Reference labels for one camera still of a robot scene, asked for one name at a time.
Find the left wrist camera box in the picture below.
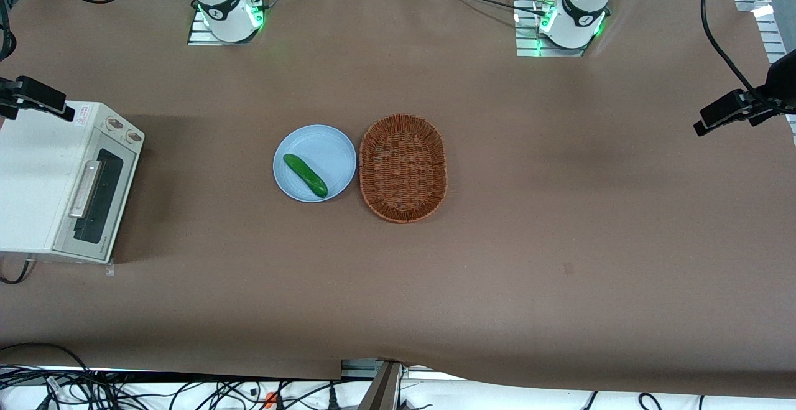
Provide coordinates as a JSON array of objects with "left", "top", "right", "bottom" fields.
[{"left": 693, "top": 89, "right": 749, "bottom": 137}]

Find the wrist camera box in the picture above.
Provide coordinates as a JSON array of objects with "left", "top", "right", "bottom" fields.
[
  {"left": 17, "top": 76, "right": 76, "bottom": 122},
  {"left": 693, "top": 89, "right": 749, "bottom": 137}
]

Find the black camera cable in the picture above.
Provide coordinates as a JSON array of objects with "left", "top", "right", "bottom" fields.
[
  {"left": 0, "top": 0, "right": 17, "bottom": 62},
  {"left": 701, "top": 0, "right": 757, "bottom": 95}
]

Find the black oven power cord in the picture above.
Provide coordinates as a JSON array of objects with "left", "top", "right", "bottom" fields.
[{"left": 0, "top": 258, "right": 36, "bottom": 285}]

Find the white toaster oven body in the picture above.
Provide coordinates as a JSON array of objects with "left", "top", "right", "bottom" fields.
[{"left": 0, "top": 100, "right": 146, "bottom": 264}]

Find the slotted aluminium extrusion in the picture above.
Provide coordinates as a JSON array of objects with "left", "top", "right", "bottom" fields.
[{"left": 754, "top": 13, "right": 796, "bottom": 146}]

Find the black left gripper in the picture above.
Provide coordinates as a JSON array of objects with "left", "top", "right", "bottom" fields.
[{"left": 748, "top": 49, "right": 796, "bottom": 127}]

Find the brown paper table cover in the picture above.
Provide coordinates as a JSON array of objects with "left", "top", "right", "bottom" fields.
[{"left": 0, "top": 0, "right": 796, "bottom": 398}]

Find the black looped floor cable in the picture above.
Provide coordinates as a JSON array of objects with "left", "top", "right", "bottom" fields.
[{"left": 0, "top": 342, "right": 94, "bottom": 392}]

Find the green cucumber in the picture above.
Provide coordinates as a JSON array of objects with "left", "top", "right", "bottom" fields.
[{"left": 283, "top": 153, "right": 329, "bottom": 198}]

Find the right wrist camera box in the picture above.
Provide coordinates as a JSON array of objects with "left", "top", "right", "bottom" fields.
[{"left": 17, "top": 76, "right": 76, "bottom": 122}]

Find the dark diagonal frame beam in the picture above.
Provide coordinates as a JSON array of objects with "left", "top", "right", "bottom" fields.
[{"left": 358, "top": 361, "right": 405, "bottom": 410}]

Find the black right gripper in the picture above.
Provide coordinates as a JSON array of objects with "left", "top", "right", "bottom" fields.
[{"left": 0, "top": 78, "right": 23, "bottom": 120}]

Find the brown wicker basket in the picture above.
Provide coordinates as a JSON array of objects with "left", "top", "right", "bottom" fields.
[{"left": 359, "top": 114, "right": 448, "bottom": 224}]

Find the light blue plate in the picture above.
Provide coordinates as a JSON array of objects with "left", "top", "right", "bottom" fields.
[{"left": 273, "top": 124, "right": 358, "bottom": 203}]

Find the black right camera cable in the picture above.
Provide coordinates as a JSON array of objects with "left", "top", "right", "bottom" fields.
[{"left": 0, "top": 0, "right": 17, "bottom": 62}]

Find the silver oven door handle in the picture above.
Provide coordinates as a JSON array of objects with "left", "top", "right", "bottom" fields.
[{"left": 67, "top": 160, "right": 104, "bottom": 219}]

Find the black left camera cable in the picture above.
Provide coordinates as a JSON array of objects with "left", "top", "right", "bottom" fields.
[{"left": 701, "top": 0, "right": 757, "bottom": 95}]

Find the silver frame bracket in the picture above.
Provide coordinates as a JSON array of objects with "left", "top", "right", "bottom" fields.
[{"left": 341, "top": 358, "right": 381, "bottom": 379}]

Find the aluminium left arm base plate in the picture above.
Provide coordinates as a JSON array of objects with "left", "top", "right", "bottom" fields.
[{"left": 514, "top": 0, "right": 588, "bottom": 58}]

